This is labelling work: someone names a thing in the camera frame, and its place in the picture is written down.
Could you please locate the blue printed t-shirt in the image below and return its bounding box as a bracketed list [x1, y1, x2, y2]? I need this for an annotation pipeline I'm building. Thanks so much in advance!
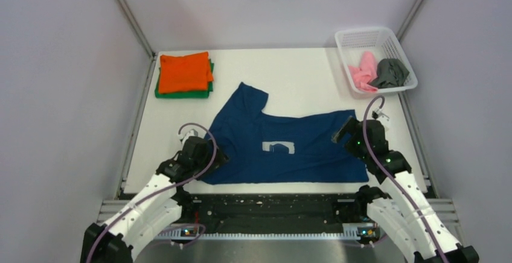
[202, 83, 369, 185]

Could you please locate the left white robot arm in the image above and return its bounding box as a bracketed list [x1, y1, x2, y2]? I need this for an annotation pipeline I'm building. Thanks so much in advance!
[80, 135, 226, 262]

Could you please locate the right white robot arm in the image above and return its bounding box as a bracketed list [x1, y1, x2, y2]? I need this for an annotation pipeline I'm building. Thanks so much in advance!
[332, 116, 480, 262]

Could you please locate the folded green t-shirt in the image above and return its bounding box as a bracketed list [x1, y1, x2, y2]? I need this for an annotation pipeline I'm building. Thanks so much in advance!
[154, 68, 214, 99]

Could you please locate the pink t-shirt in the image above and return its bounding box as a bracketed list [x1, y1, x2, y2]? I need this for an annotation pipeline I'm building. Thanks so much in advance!
[348, 51, 378, 93]

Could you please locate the grey t-shirt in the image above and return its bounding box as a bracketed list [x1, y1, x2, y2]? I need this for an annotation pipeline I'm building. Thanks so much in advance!
[370, 59, 410, 89]

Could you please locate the folded orange t-shirt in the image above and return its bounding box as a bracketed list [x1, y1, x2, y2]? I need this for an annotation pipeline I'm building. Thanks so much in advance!
[157, 52, 214, 94]

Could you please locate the white plastic basket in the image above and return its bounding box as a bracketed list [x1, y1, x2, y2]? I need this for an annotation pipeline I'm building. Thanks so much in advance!
[334, 27, 418, 97]

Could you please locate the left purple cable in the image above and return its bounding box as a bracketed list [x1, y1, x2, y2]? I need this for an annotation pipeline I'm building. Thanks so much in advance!
[85, 122, 218, 263]

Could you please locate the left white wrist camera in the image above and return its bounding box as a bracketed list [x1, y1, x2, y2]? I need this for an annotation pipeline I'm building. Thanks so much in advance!
[178, 129, 198, 145]

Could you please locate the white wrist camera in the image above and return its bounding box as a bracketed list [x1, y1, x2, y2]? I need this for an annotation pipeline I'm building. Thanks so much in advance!
[371, 108, 390, 123]
[178, 129, 198, 145]

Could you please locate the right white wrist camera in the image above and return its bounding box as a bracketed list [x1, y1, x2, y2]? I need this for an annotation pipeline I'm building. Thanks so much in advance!
[371, 108, 390, 123]

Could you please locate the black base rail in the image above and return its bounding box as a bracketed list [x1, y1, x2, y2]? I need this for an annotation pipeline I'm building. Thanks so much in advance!
[177, 194, 371, 235]

